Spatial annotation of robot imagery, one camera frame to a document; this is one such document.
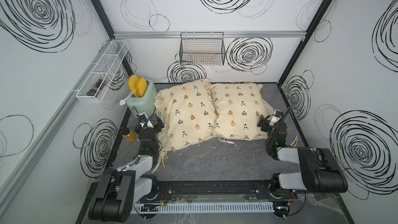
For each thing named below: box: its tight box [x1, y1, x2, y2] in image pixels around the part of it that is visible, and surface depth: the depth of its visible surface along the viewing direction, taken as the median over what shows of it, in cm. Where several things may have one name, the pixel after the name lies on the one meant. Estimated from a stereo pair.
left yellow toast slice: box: [127, 74, 139, 97], surface depth 93 cm
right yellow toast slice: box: [136, 77, 148, 97], surface depth 95 cm
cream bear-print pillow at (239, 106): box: [210, 82, 275, 146], surface depth 91 cm
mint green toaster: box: [126, 79, 158, 118], surface depth 94 cm
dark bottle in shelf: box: [86, 78, 108, 97], surface depth 68 cm
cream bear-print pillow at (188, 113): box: [154, 79, 219, 166], surface depth 93 cm
